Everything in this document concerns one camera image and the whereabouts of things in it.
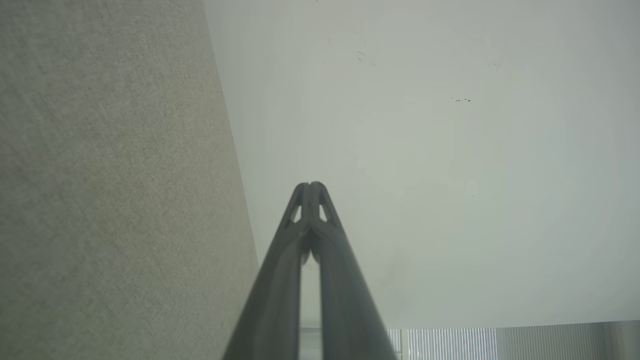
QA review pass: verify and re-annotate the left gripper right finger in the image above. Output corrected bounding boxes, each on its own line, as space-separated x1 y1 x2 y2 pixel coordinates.
310 181 399 360

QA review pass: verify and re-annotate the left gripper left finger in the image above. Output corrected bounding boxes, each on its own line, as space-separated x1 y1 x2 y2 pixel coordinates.
222 182 312 360

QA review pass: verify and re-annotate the white ribbed panel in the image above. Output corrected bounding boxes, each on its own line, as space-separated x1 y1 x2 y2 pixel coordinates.
387 320 640 360

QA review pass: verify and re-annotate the grey fabric sofa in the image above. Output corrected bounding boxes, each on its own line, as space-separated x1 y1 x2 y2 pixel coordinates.
0 0 261 360

